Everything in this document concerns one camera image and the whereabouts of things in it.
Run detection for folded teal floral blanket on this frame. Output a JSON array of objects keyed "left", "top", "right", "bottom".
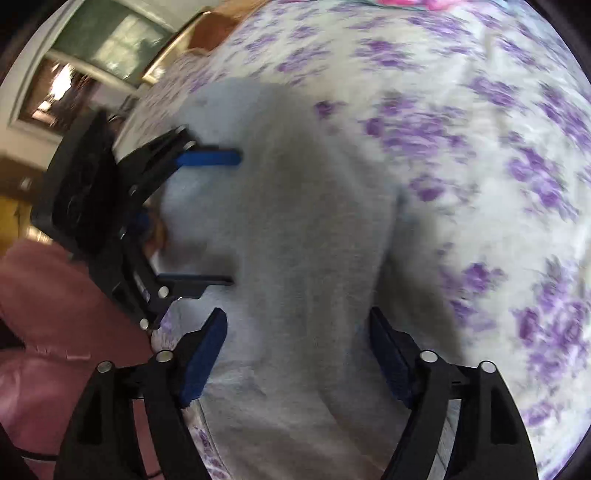
[{"left": 369, "top": 0, "right": 464, "bottom": 11}]

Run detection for purple floral bed sheet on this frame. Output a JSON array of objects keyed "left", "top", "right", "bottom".
[{"left": 117, "top": 1, "right": 590, "bottom": 479}]

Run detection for grey sweat pants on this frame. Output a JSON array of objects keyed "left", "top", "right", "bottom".
[{"left": 159, "top": 79, "right": 461, "bottom": 479}]

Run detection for window with green frame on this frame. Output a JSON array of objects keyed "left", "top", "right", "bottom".
[{"left": 52, "top": 0, "right": 173, "bottom": 87}]

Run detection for pink garment of person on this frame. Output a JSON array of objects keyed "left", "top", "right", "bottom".
[{"left": 1, "top": 239, "right": 152, "bottom": 479}]

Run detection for orange brown pillow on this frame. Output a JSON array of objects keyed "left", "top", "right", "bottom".
[{"left": 187, "top": 11, "right": 252, "bottom": 56}]

